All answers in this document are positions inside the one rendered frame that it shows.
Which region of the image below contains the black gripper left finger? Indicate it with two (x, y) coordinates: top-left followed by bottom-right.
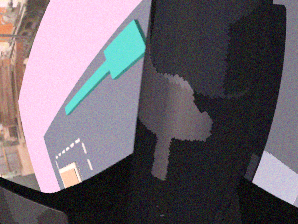
(0, 153), (133, 224)

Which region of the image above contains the white square tile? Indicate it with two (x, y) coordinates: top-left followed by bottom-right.
(60, 163), (84, 188)

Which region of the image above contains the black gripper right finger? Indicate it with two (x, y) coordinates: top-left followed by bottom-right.
(221, 177), (298, 224)

